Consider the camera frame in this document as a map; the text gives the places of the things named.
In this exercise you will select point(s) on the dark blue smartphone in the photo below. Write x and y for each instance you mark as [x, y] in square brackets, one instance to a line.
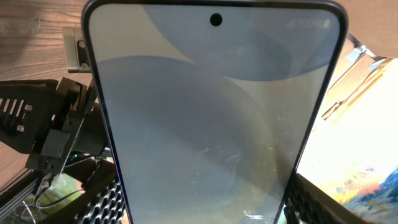
[208, 105]

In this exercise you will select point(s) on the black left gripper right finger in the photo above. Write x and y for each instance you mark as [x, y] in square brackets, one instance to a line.
[306, 203]

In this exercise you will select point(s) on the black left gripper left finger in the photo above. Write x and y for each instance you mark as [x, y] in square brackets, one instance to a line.
[102, 204]

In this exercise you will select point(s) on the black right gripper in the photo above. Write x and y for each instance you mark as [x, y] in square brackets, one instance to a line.
[51, 121]

